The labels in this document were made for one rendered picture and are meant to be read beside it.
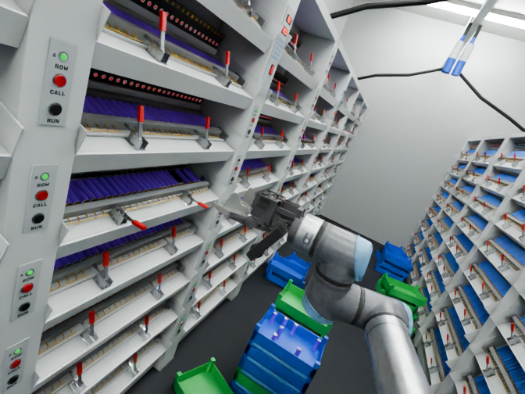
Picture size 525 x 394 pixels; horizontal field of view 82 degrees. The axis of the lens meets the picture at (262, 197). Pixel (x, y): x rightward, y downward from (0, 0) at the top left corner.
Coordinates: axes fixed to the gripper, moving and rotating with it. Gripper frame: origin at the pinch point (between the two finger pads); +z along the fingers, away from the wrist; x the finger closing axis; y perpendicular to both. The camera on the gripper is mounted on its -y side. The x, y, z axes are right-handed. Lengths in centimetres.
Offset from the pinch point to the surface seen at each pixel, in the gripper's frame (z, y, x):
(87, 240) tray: 16.7, -11.7, 23.6
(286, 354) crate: -28, -65, -43
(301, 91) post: 22, 39, -100
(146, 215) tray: 17.7, -10.3, 5.9
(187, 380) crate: 7, -99, -35
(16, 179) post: 15.8, 4.2, 38.9
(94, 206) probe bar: 20.9, -6.4, 19.7
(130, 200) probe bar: 20.7, -6.6, 9.5
